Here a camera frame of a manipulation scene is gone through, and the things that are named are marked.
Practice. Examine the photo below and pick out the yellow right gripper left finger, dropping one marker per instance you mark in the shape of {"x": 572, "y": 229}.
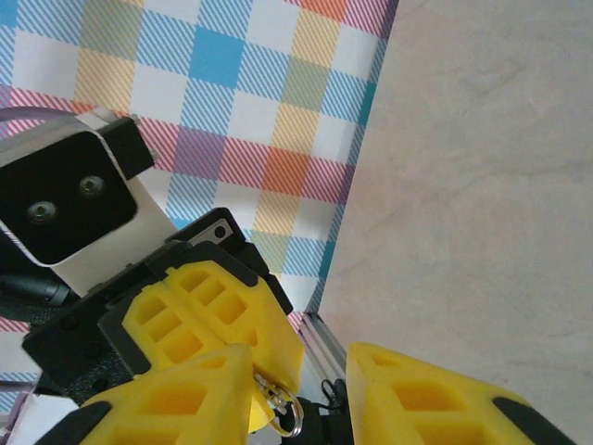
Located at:
{"x": 162, "y": 408}

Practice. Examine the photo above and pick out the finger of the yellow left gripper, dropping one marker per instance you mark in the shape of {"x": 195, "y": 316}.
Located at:
{"x": 143, "y": 324}
{"x": 259, "y": 320}

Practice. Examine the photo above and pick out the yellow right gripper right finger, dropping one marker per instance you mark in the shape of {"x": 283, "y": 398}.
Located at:
{"x": 417, "y": 408}

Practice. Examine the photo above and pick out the left aluminium side rail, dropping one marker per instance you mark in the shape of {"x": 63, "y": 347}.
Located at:
{"x": 324, "y": 343}

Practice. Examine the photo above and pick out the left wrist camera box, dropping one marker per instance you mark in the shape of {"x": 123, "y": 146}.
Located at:
{"x": 69, "y": 194}

